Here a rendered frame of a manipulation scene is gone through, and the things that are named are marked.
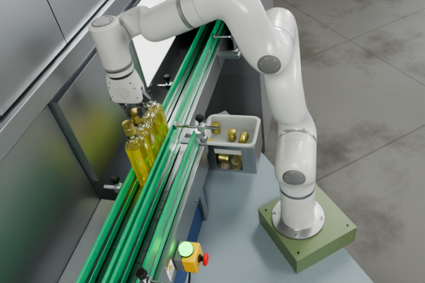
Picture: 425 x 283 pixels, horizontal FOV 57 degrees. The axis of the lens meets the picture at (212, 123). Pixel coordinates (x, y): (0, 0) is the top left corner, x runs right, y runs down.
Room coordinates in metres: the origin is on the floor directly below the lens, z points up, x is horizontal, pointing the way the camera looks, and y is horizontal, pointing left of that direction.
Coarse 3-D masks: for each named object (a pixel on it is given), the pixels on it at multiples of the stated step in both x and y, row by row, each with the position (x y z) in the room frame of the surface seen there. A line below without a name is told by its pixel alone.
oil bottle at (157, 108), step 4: (156, 104) 1.10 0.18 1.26; (160, 104) 1.11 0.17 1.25; (148, 108) 1.09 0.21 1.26; (152, 108) 1.09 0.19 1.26; (156, 108) 1.09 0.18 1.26; (160, 108) 1.10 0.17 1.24; (156, 112) 1.08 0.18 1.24; (160, 112) 1.09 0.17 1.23; (160, 116) 1.08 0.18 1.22; (164, 116) 1.11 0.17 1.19; (160, 120) 1.08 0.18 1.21; (164, 120) 1.11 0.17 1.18; (160, 124) 1.07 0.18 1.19; (164, 124) 1.10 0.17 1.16; (164, 128) 1.09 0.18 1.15; (168, 128) 1.11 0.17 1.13; (164, 132) 1.08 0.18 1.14; (164, 136) 1.07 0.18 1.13
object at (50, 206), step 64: (0, 0) 0.92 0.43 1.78; (64, 0) 1.13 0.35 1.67; (128, 0) 1.42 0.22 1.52; (0, 64) 0.83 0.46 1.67; (64, 64) 0.99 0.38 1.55; (0, 128) 0.73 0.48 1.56; (0, 192) 0.65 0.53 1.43; (64, 192) 0.80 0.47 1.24; (0, 256) 0.56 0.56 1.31; (64, 256) 0.68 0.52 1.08
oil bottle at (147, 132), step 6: (144, 126) 0.99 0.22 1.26; (150, 126) 1.00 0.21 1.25; (138, 132) 0.98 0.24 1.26; (144, 132) 0.97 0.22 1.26; (150, 132) 0.99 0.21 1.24; (150, 138) 0.98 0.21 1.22; (150, 144) 0.97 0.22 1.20; (156, 144) 1.00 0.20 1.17; (150, 150) 0.96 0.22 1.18; (156, 150) 0.99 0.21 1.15; (156, 156) 0.98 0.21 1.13
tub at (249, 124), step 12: (216, 120) 1.27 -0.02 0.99; (228, 120) 1.25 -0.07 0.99; (240, 120) 1.23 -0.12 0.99; (252, 120) 1.21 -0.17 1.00; (240, 132) 1.21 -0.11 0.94; (252, 132) 1.20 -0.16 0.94; (216, 144) 1.10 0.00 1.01; (228, 144) 1.09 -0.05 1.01; (240, 144) 1.07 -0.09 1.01; (252, 144) 1.06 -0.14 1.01
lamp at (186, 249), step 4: (180, 244) 0.68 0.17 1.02; (184, 244) 0.68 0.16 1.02; (188, 244) 0.68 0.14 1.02; (180, 248) 0.67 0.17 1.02; (184, 248) 0.67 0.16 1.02; (188, 248) 0.66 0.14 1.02; (192, 248) 0.67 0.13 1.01; (180, 252) 0.66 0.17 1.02; (184, 252) 0.66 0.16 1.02; (188, 252) 0.65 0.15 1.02; (192, 252) 0.66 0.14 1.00; (184, 256) 0.65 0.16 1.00; (188, 256) 0.65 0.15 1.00
